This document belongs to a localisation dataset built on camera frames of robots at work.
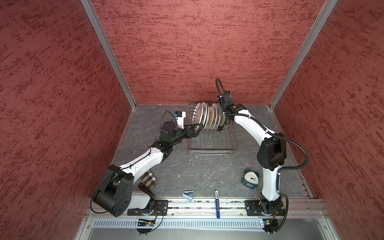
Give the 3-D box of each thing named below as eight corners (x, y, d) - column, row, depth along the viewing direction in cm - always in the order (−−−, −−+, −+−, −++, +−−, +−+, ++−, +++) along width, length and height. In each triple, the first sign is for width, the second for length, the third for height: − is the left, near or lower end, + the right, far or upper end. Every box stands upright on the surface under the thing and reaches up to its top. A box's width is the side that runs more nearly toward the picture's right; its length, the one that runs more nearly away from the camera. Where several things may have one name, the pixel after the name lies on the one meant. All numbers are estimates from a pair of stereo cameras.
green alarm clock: (240, 185, 83) (242, 182, 80) (242, 170, 89) (244, 167, 85) (256, 190, 82) (258, 188, 78) (257, 175, 87) (259, 172, 84)
